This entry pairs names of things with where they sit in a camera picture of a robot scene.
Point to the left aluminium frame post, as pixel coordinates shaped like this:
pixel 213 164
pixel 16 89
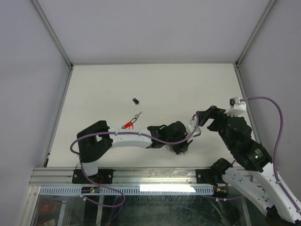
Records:
pixel 49 28

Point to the grey slotted cable duct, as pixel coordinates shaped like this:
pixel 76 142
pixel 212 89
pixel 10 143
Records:
pixel 128 190

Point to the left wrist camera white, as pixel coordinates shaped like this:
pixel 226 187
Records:
pixel 193 129

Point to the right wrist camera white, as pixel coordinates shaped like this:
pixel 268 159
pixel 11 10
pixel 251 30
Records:
pixel 237 107

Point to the aluminium frame post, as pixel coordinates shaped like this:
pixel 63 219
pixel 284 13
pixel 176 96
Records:
pixel 49 28
pixel 256 31

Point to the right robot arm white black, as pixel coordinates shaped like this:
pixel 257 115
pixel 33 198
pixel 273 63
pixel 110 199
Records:
pixel 270 198

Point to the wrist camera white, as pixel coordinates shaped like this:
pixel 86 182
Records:
pixel 193 129
pixel 237 107

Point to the red solid key tag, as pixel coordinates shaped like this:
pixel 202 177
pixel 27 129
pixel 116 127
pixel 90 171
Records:
pixel 128 125

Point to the large grey keyring yellow handle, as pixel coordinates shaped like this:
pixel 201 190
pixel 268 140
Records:
pixel 181 153

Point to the aluminium mounting rail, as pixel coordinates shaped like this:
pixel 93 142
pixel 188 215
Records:
pixel 52 176

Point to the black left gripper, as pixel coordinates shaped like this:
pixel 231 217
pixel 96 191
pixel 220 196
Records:
pixel 183 147

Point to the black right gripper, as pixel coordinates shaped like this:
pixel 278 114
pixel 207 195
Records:
pixel 212 112

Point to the right aluminium frame post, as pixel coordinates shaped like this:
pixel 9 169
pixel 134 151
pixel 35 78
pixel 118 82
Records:
pixel 256 31

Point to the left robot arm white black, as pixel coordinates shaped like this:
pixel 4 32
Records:
pixel 97 139

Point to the black key tag with key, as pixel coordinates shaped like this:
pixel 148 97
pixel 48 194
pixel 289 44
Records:
pixel 135 102

